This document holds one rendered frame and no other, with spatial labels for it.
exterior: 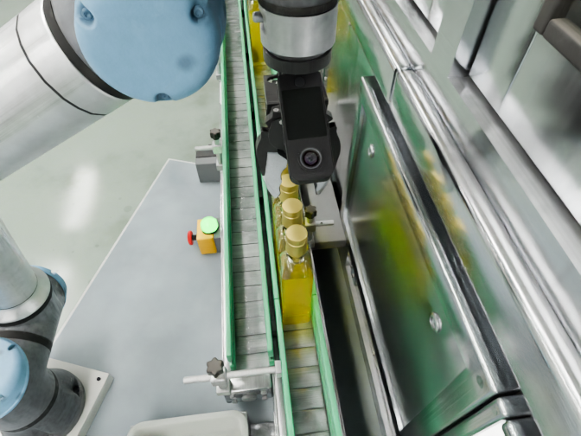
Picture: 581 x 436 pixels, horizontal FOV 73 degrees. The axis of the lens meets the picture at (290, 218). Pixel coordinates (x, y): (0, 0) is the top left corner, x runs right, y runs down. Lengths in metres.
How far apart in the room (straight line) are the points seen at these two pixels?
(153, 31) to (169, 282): 0.90
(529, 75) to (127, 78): 0.30
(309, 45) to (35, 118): 0.23
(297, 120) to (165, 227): 0.84
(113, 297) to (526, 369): 0.95
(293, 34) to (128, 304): 0.85
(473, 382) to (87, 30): 0.39
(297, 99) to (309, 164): 0.07
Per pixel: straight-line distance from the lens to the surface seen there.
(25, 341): 0.85
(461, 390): 0.44
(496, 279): 0.36
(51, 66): 0.28
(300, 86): 0.42
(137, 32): 0.23
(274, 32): 0.40
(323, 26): 0.40
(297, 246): 0.62
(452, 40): 0.45
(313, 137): 0.40
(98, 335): 1.08
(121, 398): 1.00
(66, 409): 0.95
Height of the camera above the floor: 1.65
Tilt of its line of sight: 51 degrees down
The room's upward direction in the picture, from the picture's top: straight up
